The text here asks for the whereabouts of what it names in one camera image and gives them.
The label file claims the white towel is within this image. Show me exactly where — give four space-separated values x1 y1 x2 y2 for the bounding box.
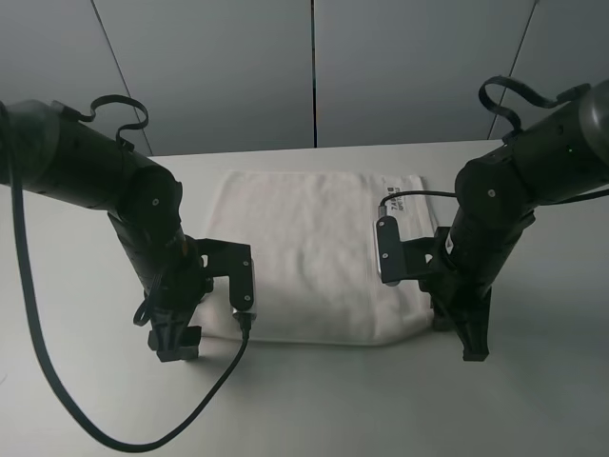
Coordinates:
205 170 435 347

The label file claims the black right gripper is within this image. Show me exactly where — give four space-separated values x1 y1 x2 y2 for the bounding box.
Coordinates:
418 273 492 362

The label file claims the black camera cable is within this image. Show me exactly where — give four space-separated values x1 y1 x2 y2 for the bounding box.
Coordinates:
377 189 458 220
0 94 253 453

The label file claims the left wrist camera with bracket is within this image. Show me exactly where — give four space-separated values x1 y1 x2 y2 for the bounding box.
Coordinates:
195 239 257 323

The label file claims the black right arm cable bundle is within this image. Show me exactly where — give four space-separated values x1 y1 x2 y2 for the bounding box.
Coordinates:
478 73 591 132

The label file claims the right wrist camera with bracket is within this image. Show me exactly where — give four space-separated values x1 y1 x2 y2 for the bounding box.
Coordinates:
376 216 454 286

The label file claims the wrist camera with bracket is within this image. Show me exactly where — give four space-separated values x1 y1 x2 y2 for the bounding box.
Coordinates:
195 239 257 323
376 216 454 286

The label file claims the black right camera cable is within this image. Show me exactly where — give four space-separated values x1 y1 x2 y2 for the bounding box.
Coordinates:
377 189 458 220

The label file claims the black left camera cable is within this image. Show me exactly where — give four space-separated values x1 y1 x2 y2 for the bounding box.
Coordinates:
0 94 253 453

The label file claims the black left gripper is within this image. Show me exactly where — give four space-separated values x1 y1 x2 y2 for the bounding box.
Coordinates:
147 266 214 362

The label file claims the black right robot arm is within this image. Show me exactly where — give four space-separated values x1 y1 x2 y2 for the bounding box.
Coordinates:
423 76 608 362

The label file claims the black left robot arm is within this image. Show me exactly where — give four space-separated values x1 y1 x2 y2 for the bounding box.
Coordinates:
1 100 209 362

